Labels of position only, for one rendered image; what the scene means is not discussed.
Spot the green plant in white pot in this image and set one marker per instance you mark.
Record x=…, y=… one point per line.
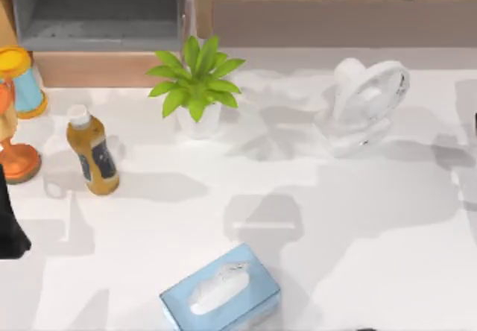
x=195, y=85

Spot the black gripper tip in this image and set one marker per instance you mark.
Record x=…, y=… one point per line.
x=9, y=222

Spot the amber bottle with white cap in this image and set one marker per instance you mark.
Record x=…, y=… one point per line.
x=95, y=156

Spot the light blue tissue box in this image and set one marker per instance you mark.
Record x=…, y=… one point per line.
x=223, y=293

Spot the orange trophy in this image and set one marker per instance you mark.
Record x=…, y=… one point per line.
x=11, y=148

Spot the wooden open shelf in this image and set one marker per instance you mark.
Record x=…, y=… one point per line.
x=343, y=14

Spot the grey cabinet with dark inside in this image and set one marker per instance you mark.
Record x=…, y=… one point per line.
x=100, y=14

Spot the white desk fan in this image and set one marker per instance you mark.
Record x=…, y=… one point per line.
x=367, y=107

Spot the yellow and blue trophy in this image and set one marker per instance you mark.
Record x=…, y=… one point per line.
x=22, y=85

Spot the wooden cupboard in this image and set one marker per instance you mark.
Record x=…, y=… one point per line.
x=93, y=68

